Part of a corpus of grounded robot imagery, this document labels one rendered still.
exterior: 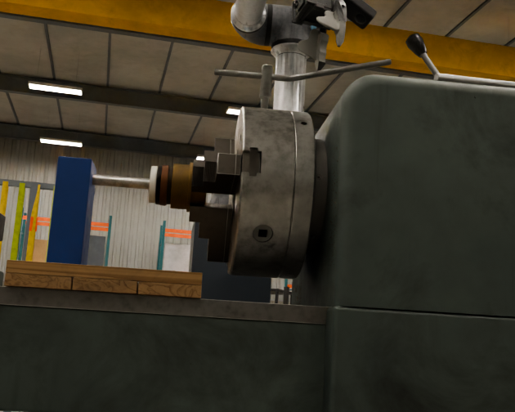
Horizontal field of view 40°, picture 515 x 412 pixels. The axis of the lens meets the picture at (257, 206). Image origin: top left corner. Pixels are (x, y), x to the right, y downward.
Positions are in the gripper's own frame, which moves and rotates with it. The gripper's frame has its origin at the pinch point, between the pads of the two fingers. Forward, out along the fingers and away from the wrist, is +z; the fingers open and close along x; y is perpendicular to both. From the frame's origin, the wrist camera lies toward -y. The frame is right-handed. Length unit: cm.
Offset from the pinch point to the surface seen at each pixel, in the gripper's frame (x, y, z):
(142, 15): -832, -97, -703
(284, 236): -0.4, 9.7, 40.6
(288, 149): 5.6, 11.6, 27.2
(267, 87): -1.9, 12.7, 10.1
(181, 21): -822, -161, -703
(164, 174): -11.3, 28.6, 27.7
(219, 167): 0.4, 22.1, 30.5
